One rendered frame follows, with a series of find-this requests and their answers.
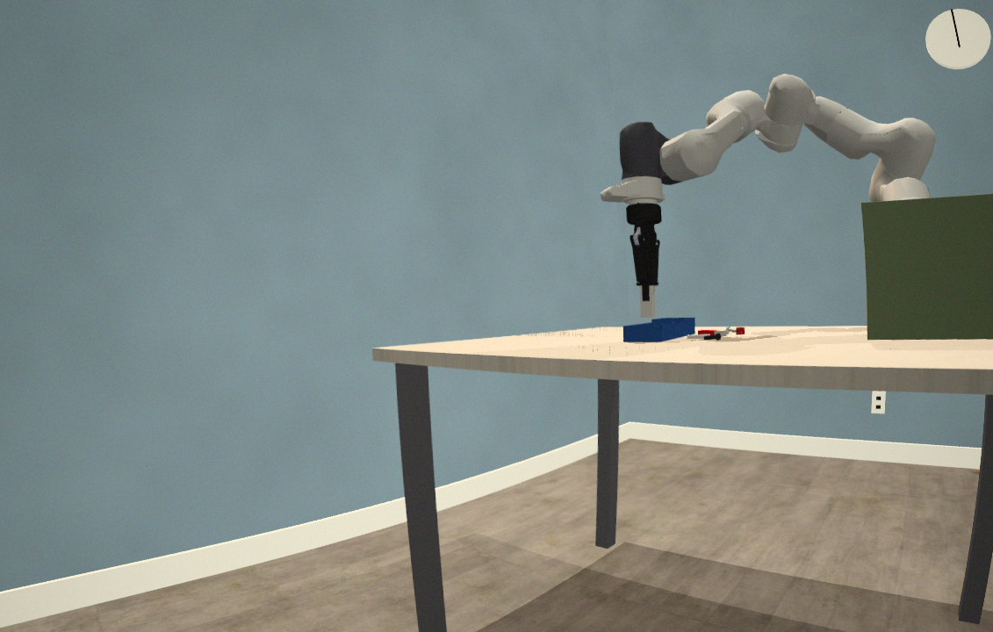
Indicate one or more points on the blue bin rack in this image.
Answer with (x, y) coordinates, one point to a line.
(659, 330)

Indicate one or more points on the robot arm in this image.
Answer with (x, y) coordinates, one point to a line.
(648, 157)

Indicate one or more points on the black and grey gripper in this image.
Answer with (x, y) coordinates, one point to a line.
(644, 240)

